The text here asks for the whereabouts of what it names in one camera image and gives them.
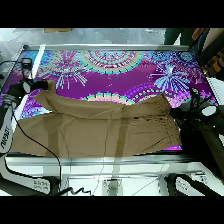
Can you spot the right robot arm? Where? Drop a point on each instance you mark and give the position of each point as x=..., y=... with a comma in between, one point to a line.
x=203, y=146

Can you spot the khaki pants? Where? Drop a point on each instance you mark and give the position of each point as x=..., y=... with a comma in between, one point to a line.
x=100, y=133

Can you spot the person's legs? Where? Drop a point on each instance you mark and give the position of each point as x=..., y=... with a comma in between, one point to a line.
x=175, y=35

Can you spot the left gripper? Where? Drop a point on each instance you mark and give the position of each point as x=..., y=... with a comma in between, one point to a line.
x=40, y=85

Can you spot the silver frame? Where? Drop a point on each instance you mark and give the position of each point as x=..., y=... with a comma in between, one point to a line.
x=133, y=160

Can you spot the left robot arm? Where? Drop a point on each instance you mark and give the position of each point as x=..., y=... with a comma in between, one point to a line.
x=6, y=133

